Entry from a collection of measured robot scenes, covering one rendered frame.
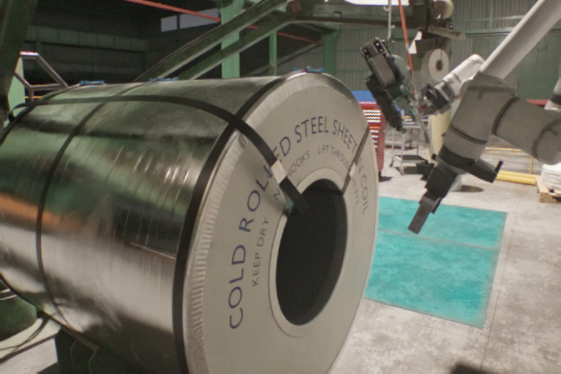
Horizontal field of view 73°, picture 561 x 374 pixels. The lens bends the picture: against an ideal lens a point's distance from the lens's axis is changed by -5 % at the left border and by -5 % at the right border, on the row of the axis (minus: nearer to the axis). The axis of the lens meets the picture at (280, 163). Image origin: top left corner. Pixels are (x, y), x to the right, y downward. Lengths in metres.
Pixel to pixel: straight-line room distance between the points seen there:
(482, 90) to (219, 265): 0.68
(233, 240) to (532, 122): 0.68
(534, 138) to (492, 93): 0.11
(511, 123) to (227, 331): 0.79
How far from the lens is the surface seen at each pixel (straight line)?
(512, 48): 1.52
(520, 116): 0.83
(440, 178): 0.87
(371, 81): 1.43
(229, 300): 1.03
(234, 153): 0.94
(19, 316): 2.66
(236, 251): 1.01
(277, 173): 1.01
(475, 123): 0.86
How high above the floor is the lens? 1.28
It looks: 9 degrees down
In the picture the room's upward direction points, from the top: straight up
